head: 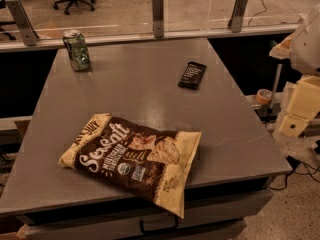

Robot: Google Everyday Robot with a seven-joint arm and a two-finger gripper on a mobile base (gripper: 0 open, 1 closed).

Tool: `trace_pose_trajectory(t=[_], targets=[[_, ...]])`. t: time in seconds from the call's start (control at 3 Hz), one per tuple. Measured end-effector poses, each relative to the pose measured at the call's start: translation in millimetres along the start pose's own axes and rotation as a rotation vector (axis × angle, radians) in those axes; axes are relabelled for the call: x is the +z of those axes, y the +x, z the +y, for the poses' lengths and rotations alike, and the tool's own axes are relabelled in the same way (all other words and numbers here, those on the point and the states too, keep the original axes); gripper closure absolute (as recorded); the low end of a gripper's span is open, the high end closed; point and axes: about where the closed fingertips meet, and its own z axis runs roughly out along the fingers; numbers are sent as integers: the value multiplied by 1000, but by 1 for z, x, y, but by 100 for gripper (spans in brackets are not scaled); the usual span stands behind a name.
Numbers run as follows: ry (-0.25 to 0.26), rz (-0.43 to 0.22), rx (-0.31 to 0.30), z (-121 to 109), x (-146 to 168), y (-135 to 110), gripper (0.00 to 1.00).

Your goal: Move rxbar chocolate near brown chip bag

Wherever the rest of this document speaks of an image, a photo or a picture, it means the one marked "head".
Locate middle metal glass bracket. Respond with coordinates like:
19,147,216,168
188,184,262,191
152,0,164,38

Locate grey table drawer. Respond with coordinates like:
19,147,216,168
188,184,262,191
25,189,272,240

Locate green soda can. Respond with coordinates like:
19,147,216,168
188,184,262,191
63,30,90,72

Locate right metal glass bracket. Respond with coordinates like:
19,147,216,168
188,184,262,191
228,0,248,33

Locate left metal glass bracket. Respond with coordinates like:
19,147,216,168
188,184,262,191
6,0,39,46

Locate orange tape roll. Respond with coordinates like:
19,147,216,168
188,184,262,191
256,89,272,105

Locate brown multigrain chip bag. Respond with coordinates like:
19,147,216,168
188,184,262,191
59,113,201,218

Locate metal glass bracket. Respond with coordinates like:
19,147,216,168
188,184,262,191
152,0,164,38
6,0,39,46
228,0,248,33

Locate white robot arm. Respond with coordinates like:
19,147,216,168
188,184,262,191
269,4,320,137

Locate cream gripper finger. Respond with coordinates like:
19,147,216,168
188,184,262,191
279,114,310,138

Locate black floor cable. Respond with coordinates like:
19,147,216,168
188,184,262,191
268,155,320,191

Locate thin metal pole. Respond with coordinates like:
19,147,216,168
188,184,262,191
268,64,282,115

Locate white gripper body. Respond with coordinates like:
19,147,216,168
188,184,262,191
285,76,320,120

